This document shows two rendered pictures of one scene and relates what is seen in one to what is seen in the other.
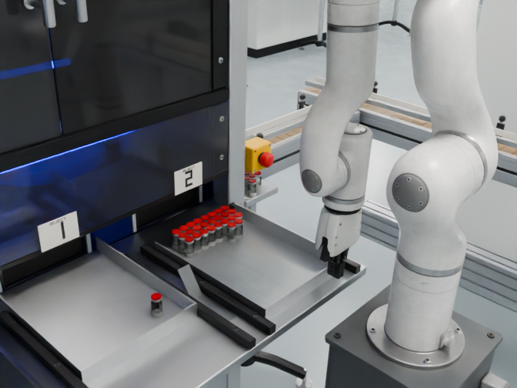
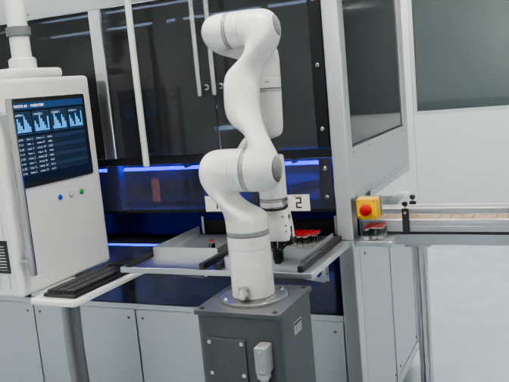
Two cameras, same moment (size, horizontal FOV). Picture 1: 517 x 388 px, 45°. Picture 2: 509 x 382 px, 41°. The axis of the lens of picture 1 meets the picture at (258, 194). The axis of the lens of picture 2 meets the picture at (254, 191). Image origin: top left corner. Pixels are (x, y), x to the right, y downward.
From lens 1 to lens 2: 2.16 m
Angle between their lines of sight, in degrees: 71
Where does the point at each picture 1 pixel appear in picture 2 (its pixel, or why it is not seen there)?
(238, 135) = (342, 185)
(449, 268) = (229, 232)
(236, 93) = (337, 153)
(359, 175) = not seen: hidden behind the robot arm
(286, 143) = (442, 220)
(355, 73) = not seen: hidden behind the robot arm
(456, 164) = (214, 157)
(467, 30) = (229, 82)
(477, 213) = not seen: outside the picture
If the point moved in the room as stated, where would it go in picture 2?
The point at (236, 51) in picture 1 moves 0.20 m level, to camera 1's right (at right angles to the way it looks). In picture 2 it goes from (334, 124) to (360, 126)
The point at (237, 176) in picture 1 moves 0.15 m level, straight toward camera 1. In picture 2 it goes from (343, 216) to (304, 223)
